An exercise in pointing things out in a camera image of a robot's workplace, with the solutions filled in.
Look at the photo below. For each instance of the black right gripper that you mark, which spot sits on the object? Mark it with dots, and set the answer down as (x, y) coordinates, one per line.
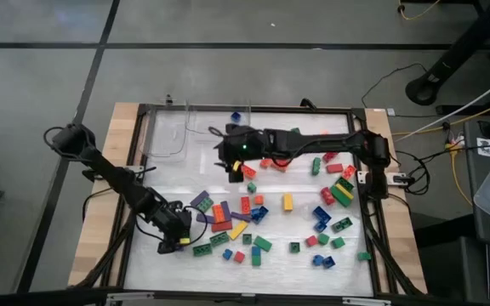
(245, 142)

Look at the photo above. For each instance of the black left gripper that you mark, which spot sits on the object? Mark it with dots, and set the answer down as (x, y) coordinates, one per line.
(170, 219)

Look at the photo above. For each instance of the long orange-red block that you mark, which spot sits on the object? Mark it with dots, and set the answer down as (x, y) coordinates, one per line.
(245, 205)
(248, 171)
(349, 172)

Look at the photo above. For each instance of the small green block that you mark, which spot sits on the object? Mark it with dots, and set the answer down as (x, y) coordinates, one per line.
(251, 187)
(256, 261)
(337, 242)
(246, 239)
(323, 239)
(294, 247)
(364, 256)

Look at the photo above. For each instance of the small orange block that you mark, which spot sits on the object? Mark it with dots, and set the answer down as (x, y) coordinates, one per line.
(258, 200)
(265, 162)

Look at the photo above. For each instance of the long yellow block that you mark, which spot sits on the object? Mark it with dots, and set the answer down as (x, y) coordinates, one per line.
(344, 192)
(287, 202)
(238, 230)

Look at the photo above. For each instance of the small red block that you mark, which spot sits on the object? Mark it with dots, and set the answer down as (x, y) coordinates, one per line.
(311, 241)
(239, 256)

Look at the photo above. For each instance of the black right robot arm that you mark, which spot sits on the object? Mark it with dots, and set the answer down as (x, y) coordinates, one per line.
(321, 142)

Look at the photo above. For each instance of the silver arm base connector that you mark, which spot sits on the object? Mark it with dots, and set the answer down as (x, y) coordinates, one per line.
(396, 179)

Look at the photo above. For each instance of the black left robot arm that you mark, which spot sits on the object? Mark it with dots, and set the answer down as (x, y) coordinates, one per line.
(113, 176)

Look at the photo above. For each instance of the clear plastic bin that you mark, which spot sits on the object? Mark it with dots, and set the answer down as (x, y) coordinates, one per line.
(164, 136)
(202, 123)

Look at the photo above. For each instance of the long blue block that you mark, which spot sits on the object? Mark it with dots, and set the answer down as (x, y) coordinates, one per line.
(321, 213)

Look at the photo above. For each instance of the black clamp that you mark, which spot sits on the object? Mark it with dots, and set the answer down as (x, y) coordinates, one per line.
(306, 103)

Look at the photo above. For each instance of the white table cover sheet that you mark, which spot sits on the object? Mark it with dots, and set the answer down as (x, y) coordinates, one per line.
(270, 272)

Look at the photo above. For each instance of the small white box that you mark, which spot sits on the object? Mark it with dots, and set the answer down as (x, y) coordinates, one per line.
(391, 111)

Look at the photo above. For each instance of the black aluminium table frame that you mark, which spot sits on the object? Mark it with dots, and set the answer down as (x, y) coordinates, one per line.
(279, 109)

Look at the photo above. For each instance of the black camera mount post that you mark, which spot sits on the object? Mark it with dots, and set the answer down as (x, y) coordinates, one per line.
(169, 100)

